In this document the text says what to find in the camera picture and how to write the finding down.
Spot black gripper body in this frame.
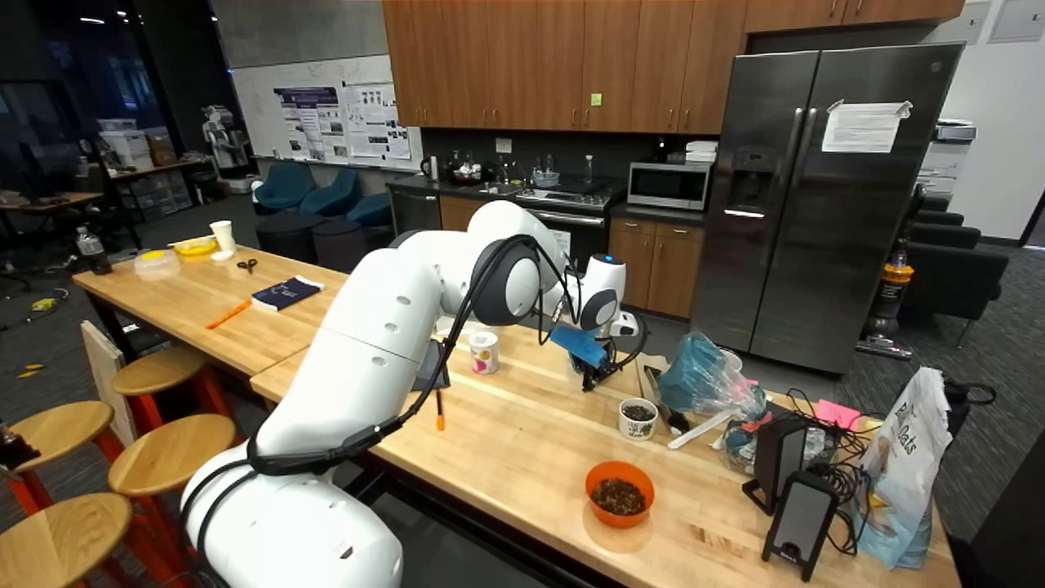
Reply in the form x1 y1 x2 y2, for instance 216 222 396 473
591 324 650 383

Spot orange bowl with food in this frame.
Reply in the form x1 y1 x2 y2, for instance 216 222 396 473
580 457 660 532

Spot yellow bowl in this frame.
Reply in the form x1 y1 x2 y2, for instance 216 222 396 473
171 232 223 263

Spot small white cup dark contents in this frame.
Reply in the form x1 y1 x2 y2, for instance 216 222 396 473
613 395 662 443

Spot blue plastic bag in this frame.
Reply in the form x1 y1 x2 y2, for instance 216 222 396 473
654 327 772 431

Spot brown two-door base cabinet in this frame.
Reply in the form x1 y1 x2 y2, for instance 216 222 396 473
605 211 708 324

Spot white stick utensil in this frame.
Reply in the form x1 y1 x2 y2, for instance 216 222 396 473
662 409 739 454

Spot white labelled yogurt container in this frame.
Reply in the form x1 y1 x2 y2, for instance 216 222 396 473
463 327 504 379

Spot stainless steel oven range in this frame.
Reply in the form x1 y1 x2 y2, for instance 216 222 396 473
513 186 616 273

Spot silver microwave oven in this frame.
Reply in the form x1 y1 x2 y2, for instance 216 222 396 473
621 160 719 215

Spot black speaker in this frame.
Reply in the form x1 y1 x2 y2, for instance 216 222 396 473
758 470 843 585
739 401 814 519

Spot brown narrow base cabinet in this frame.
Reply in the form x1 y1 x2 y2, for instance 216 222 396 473
439 191 488 234

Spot pink sticky notepad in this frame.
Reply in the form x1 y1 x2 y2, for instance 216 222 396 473
811 395 867 436

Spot dark dishwasher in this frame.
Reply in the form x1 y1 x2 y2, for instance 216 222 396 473
386 186 448 256

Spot stainless steel refrigerator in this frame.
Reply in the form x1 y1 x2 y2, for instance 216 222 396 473
690 40 966 379

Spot yellow upright vacuum cleaner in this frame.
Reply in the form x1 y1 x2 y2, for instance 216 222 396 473
855 248 922 361

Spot white printed paper bag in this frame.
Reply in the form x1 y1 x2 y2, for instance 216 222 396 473
855 367 957 576

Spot dark blue book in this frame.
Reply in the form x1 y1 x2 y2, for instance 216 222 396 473
249 273 327 318

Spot white paper sheet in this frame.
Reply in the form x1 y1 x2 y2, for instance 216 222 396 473
820 99 917 160

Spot blue armchair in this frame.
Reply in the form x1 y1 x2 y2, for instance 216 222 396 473
249 160 396 234

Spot black sofa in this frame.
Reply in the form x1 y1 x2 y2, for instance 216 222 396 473
897 186 1014 327

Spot orange pencil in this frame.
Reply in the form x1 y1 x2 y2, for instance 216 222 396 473
202 297 258 332

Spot white cup with base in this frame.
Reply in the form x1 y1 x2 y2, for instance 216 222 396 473
205 220 237 262

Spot brown cabinets above refrigerator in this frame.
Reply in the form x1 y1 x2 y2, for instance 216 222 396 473
740 0 966 37

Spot round wooden stool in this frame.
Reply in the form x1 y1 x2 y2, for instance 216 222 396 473
2 398 118 470
0 490 134 588
106 412 237 504
107 344 212 401

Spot clear plastic container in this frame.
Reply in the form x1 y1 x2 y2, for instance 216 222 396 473
130 248 182 285

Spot pale wooden chair back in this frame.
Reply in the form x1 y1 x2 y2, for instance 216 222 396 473
76 318 142 446

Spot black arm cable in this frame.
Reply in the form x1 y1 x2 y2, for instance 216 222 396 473
177 232 654 515

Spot tangled black cables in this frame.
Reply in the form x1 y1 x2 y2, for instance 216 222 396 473
797 418 886 562

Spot wide brown wall cabinets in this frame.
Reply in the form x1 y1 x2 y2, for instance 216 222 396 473
380 0 750 138

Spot white wall poster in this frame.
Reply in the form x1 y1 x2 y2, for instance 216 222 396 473
268 75 425 173

